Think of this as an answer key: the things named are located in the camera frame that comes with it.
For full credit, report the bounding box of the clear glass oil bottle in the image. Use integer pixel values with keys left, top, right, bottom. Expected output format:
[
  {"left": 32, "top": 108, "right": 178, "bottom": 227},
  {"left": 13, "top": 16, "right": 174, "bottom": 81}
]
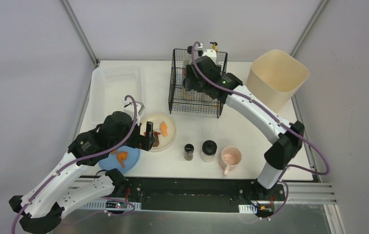
[{"left": 210, "top": 41, "right": 218, "bottom": 52}]

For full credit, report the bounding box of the black lid granule shaker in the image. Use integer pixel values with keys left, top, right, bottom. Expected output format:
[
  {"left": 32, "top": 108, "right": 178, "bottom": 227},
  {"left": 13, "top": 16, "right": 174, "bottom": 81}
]
[{"left": 200, "top": 140, "right": 217, "bottom": 162}]

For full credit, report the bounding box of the red label vinegar bottle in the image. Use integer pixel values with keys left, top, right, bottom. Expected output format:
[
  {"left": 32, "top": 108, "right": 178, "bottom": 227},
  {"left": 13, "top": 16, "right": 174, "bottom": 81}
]
[{"left": 183, "top": 46, "right": 193, "bottom": 72}]

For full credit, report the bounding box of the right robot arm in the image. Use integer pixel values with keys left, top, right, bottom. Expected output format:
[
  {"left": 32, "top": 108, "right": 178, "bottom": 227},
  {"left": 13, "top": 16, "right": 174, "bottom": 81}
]
[{"left": 183, "top": 56, "right": 305, "bottom": 195}]

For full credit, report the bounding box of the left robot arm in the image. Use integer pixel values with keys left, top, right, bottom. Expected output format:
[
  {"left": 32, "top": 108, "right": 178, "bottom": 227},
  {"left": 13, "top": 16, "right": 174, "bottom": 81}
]
[{"left": 9, "top": 111, "right": 155, "bottom": 234}]

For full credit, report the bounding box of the brown cooked shrimp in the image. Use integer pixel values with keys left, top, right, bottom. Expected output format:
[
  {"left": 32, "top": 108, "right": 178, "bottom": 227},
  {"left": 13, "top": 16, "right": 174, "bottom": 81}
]
[{"left": 153, "top": 131, "right": 161, "bottom": 147}]

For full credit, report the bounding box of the salmon slice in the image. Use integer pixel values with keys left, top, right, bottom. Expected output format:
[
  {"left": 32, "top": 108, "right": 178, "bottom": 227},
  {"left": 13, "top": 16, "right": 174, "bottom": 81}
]
[{"left": 160, "top": 122, "right": 168, "bottom": 137}]

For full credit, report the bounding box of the cream round plate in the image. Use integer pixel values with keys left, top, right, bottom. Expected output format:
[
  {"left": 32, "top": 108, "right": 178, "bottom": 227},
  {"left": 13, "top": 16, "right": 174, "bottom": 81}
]
[{"left": 141, "top": 113, "right": 176, "bottom": 152}]

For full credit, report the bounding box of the blue round plate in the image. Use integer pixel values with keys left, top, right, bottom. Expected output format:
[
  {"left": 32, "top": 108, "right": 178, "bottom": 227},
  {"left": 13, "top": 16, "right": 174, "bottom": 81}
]
[{"left": 98, "top": 146, "right": 140, "bottom": 174}]

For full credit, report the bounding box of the small dark pepper jar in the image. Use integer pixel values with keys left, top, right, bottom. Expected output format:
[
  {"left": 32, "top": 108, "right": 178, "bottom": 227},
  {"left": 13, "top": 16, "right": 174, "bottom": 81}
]
[{"left": 184, "top": 144, "right": 194, "bottom": 161}]

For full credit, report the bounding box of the pink mug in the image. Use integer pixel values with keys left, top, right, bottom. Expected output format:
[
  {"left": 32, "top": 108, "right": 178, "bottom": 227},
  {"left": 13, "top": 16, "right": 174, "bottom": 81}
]
[{"left": 218, "top": 146, "right": 242, "bottom": 176}]

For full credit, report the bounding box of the cream waste bin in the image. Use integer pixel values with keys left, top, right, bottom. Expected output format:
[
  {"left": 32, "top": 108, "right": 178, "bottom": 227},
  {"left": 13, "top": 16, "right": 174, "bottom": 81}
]
[{"left": 246, "top": 49, "right": 310, "bottom": 112}]

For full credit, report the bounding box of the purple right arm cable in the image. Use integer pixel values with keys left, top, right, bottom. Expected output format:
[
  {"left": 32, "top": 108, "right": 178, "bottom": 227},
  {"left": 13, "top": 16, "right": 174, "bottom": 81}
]
[{"left": 191, "top": 41, "right": 331, "bottom": 176}]

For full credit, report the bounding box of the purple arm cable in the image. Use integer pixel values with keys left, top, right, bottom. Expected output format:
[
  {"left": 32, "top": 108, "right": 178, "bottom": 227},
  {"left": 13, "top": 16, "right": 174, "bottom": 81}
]
[
  {"left": 191, "top": 41, "right": 331, "bottom": 176},
  {"left": 11, "top": 94, "right": 140, "bottom": 234}
]

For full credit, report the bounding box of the black wire basket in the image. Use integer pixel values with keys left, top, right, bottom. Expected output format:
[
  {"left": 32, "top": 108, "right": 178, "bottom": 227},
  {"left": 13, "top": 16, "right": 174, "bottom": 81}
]
[{"left": 168, "top": 48, "right": 223, "bottom": 118}]

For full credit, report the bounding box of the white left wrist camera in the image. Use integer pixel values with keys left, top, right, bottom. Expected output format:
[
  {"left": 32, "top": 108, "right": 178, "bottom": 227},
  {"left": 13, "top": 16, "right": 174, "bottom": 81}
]
[{"left": 123, "top": 99, "right": 145, "bottom": 117}]

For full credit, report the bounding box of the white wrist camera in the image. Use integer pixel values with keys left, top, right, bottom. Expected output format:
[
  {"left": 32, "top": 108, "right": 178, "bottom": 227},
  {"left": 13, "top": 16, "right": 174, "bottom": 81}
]
[
  {"left": 202, "top": 49, "right": 217, "bottom": 60},
  {"left": 123, "top": 99, "right": 145, "bottom": 117}
]

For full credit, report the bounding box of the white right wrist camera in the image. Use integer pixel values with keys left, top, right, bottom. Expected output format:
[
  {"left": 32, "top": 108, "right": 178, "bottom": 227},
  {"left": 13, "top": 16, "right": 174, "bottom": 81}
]
[{"left": 202, "top": 49, "right": 217, "bottom": 60}]

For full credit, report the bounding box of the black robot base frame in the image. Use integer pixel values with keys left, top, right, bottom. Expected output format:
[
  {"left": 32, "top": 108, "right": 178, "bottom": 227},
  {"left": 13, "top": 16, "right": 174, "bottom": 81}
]
[{"left": 74, "top": 175, "right": 288, "bottom": 217}]

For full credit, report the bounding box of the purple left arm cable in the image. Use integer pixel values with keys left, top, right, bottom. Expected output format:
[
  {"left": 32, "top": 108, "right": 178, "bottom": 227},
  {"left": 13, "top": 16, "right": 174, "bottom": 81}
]
[{"left": 11, "top": 94, "right": 140, "bottom": 234}]

